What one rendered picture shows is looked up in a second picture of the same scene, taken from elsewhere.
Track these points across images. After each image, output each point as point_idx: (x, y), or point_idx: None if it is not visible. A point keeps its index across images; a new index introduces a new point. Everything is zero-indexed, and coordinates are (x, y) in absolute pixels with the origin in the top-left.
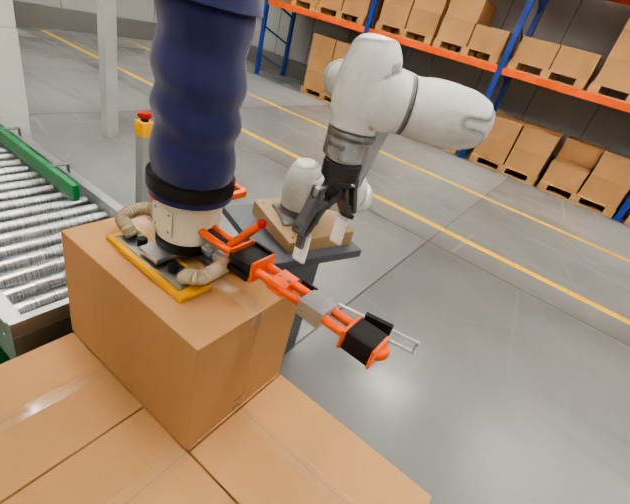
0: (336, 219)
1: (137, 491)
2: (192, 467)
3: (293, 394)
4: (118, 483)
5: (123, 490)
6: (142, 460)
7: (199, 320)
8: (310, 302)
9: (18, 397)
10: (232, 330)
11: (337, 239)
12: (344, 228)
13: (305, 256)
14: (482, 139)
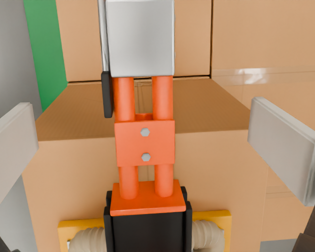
0: (0, 198)
1: (262, 75)
2: (218, 60)
3: (74, 49)
4: (267, 92)
5: (268, 84)
6: (243, 96)
7: (230, 171)
8: (162, 49)
9: (272, 205)
10: (206, 130)
11: (27, 125)
12: None
13: (273, 105)
14: None
